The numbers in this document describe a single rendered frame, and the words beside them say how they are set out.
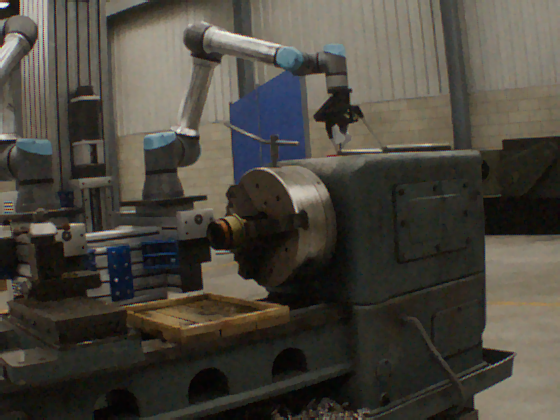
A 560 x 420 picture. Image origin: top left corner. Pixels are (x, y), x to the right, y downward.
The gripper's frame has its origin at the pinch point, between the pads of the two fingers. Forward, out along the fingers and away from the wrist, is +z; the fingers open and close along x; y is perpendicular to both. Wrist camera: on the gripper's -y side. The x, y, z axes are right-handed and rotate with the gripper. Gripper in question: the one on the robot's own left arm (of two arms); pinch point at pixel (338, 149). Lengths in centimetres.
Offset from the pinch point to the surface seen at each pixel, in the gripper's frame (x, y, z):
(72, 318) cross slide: -112, 42, 31
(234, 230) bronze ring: -61, 27, 19
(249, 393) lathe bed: -69, 38, 58
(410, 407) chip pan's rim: -27, 52, 71
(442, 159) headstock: 0.6, 44.0, 5.4
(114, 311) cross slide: -102, 42, 31
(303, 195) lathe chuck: -46, 36, 12
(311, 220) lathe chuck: -46, 38, 18
